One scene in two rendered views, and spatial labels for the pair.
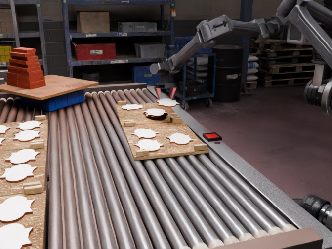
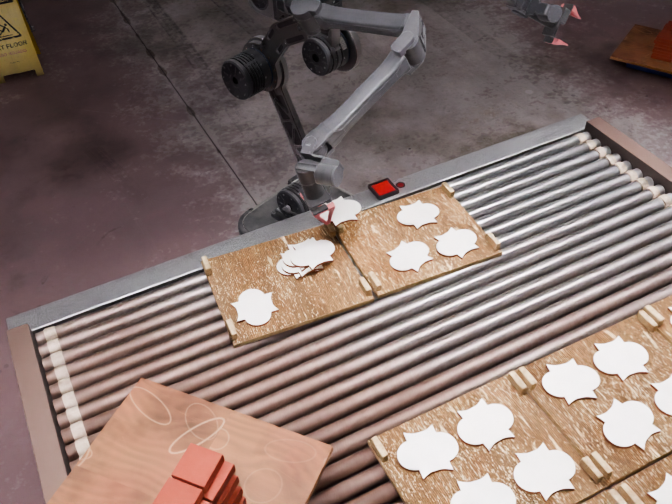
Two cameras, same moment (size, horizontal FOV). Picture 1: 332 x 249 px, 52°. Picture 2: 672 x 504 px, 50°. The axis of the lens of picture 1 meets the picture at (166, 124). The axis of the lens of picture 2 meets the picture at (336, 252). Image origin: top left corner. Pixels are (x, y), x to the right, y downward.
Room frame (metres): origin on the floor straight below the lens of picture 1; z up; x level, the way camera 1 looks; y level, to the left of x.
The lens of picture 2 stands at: (2.06, 1.59, 2.43)
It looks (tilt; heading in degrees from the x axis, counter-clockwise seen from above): 44 degrees down; 262
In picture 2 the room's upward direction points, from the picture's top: 3 degrees counter-clockwise
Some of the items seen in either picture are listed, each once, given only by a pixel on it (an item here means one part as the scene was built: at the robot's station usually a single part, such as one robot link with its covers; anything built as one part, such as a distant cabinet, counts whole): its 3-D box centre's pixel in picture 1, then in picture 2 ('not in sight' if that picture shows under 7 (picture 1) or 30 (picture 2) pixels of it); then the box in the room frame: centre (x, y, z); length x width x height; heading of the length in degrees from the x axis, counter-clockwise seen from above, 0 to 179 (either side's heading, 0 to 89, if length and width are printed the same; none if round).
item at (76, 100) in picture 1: (52, 96); not in sight; (2.27, 0.78, 0.97); 0.31 x 0.31 x 0.10; 57
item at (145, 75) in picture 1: (145, 73); not in sight; (6.31, 0.38, 0.32); 0.50 x 0.41 x 0.37; 104
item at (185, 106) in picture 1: (188, 76); not in sight; (5.39, -0.36, 0.46); 0.79 x 0.62 x 0.91; 18
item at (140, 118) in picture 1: (146, 113); (284, 280); (2.01, 0.12, 0.93); 0.41 x 0.35 x 0.02; 13
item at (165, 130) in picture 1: (162, 138); (413, 237); (1.61, 0.02, 0.93); 0.41 x 0.35 x 0.02; 14
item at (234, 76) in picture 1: (224, 73); not in sight; (5.76, -0.99, 0.44); 0.59 x 0.59 x 0.88
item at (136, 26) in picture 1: (137, 26); not in sight; (6.21, 0.51, 1.16); 0.60 x 0.40 x 0.15; 111
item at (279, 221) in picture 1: (185, 131); (348, 225); (1.79, -0.11, 0.90); 1.95 x 0.05 x 0.05; 17
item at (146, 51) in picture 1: (149, 50); not in sight; (6.29, 0.30, 0.76); 0.50 x 0.36 x 0.24; 114
